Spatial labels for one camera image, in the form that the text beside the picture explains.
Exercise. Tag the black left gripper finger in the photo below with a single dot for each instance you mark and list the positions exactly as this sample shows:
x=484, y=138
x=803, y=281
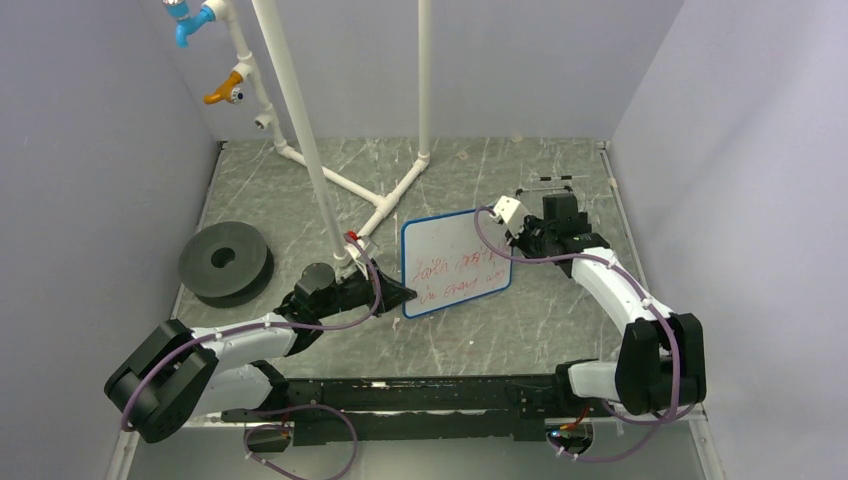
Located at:
x=389, y=304
x=394, y=292

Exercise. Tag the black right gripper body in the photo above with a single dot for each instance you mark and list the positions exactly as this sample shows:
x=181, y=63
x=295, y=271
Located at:
x=535, y=238

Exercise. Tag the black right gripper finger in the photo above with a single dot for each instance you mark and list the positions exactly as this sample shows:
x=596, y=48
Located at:
x=517, y=252
x=514, y=233

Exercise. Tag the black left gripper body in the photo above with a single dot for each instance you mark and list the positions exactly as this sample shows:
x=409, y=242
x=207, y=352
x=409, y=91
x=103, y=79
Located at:
x=356, y=292

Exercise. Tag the blue framed whiteboard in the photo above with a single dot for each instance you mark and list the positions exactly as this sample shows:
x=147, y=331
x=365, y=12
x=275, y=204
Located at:
x=446, y=261

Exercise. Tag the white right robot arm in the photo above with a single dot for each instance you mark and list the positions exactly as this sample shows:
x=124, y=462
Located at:
x=661, y=362

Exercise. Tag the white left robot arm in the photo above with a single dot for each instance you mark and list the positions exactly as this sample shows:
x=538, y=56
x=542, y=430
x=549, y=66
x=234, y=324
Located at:
x=179, y=373

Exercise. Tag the black foam disc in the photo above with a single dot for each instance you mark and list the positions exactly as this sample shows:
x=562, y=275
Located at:
x=226, y=265

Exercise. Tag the orange tap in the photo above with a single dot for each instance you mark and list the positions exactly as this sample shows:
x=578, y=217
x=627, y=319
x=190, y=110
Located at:
x=229, y=91

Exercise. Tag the blue tap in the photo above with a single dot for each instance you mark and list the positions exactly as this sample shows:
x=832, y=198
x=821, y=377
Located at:
x=186, y=22

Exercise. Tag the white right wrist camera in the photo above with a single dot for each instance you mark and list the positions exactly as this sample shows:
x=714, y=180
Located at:
x=509, y=212

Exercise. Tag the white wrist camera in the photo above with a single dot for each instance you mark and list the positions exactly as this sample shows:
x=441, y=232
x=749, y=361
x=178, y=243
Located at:
x=361, y=249
x=509, y=212

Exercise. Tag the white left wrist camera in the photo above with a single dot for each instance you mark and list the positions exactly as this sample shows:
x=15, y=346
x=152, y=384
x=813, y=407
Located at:
x=361, y=249

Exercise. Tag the black wire easel stand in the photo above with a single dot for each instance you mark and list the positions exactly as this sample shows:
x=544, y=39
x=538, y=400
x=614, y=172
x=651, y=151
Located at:
x=556, y=182

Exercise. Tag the white pvc pipe frame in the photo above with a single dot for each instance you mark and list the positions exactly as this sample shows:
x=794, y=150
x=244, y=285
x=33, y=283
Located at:
x=355, y=62

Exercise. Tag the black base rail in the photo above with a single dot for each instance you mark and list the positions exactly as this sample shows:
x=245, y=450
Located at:
x=519, y=407

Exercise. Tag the aluminium extrusion rail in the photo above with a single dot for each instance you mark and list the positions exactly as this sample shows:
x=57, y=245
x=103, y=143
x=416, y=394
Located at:
x=658, y=417

